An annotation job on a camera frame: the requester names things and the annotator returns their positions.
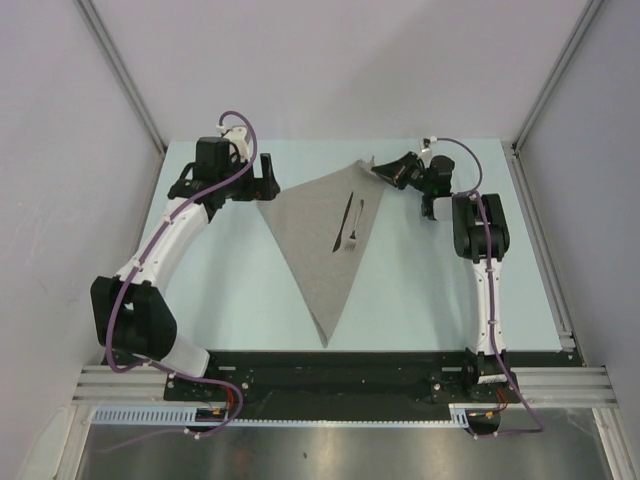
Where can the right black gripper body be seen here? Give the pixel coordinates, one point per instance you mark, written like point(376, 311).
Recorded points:
point(416, 175)

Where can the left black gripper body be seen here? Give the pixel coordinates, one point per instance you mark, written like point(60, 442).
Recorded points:
point(247, 188)

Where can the grey cloth napkin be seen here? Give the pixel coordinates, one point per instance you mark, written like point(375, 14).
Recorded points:
point(304, 221)

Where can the silver metal fork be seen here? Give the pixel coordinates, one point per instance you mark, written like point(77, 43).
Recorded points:
point(351, 241)

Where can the black knife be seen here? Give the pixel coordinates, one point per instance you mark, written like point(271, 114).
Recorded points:
point(339, 235)

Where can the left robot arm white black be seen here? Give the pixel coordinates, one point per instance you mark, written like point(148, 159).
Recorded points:
point(130, 313)

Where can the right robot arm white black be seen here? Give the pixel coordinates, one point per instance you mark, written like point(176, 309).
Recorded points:
point(480, 238)

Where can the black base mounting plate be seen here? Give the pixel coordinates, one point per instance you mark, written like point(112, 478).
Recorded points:
point(353, 407)

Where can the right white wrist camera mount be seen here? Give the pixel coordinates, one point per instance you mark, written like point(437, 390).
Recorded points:
point(426, 152)

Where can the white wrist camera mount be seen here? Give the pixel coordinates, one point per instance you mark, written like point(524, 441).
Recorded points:
point(238, 137)
point(426, 152)

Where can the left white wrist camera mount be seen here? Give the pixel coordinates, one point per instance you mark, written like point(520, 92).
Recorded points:
point(238, 137)

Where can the left aluminium frame post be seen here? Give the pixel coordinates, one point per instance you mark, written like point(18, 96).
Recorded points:
point(99, 31)

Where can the aluminium frame post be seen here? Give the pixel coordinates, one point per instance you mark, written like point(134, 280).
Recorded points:
point(99, 31)
point(560, 68)

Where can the right aluminium frame post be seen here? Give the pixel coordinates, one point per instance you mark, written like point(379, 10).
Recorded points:
point(560, 68)

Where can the white slotted cable duct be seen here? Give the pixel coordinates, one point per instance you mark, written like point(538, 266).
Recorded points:
point(192, 416)

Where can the aluminium front rail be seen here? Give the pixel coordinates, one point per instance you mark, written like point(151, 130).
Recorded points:
point(580, 387)

